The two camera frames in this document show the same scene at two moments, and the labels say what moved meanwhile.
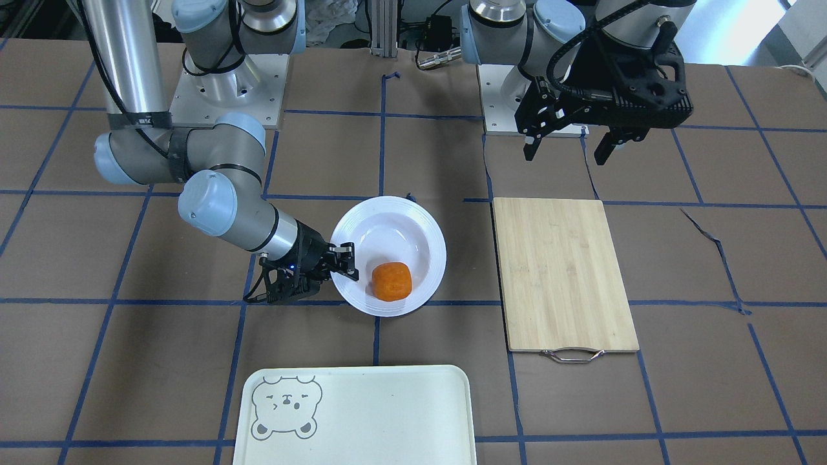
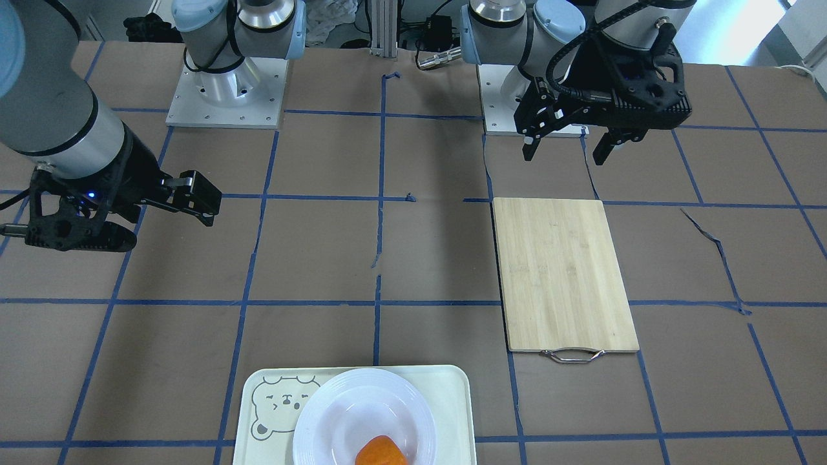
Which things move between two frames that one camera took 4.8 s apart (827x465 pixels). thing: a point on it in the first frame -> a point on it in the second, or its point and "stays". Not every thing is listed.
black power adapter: [437, 32] stays
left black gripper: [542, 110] stays
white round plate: [400, 254] -> [356, 405]
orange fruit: [391, 281] -> [380, 450]
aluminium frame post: [384, 28] stays
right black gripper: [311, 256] -> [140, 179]
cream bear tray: [359, 414] stays
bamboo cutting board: [563, 292] stays
